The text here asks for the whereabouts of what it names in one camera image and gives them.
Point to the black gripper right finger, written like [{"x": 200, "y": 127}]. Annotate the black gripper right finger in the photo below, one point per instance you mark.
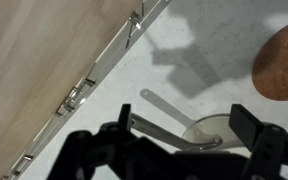
[{"x": 270, "y": 150}]

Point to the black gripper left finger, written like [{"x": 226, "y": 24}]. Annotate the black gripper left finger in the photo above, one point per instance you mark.
[{"x": 94, "y": 156}]

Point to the round brown wooden trivet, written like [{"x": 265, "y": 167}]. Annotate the round brown wooden trivet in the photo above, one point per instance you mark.
[{"x": 280, "y": 63}]

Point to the white pot lid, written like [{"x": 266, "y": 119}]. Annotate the white pot lid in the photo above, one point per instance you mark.
[{"x": 210, "y": 128}]

